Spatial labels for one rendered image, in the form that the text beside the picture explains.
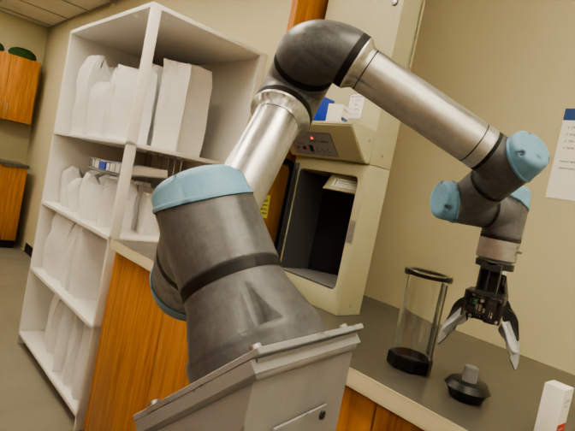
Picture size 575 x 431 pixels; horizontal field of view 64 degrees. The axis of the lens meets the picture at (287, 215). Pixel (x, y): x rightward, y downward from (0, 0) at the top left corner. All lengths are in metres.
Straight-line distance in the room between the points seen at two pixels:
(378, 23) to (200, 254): 1.20
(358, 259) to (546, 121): 0.73
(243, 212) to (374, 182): 0.98
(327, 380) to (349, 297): 0.98
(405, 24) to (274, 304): 1.21
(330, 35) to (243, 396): 0.58
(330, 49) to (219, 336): 0.51
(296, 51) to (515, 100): 1.06
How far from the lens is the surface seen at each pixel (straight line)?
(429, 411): 0.96
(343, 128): 1.37
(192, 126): 2.61
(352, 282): 1.46
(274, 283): 0.47
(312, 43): 0.80
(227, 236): 0.48
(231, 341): 0.44
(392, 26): 1.52
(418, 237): 1.79
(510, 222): 0.97
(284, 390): 0.44
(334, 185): 1.51
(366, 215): 1.44
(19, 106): 6.23
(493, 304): 0.97
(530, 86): 1.74
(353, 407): 1.10
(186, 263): 0.49
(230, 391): 0.41
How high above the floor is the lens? 1.28
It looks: 3 degrees down
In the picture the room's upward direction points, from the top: 12 degrees clockwise
